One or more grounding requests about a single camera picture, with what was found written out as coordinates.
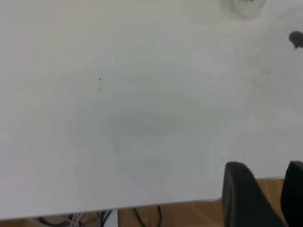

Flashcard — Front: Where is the small dark object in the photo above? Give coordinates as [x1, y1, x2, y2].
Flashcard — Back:
[288, 30, 303, 50]

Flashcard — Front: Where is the black cable under table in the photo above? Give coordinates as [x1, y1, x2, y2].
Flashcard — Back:
[98, 210, 113, 227]
[132, 205, 163, 225]
[35, 216, 70, 226]

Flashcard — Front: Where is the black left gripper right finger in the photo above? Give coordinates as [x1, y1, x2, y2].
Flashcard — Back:
[280, 160, 303, 227]

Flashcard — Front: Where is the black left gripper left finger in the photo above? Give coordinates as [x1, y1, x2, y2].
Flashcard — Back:
[222, 161, 288, 227]

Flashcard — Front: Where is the white cable bundle under table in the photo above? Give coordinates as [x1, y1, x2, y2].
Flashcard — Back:
[63, 212, 85, 226]

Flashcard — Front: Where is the white table leg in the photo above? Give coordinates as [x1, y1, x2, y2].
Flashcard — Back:
[104, 209, 119, 227]

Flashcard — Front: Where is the white paper cup green print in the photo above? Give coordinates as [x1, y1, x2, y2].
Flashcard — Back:
[219, 0, 265, 19]

